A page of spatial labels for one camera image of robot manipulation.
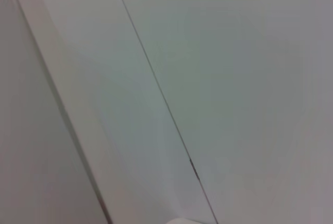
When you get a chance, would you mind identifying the dark teal insulated lunch bag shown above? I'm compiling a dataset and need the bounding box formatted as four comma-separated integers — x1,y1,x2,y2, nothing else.
168,217,194,224

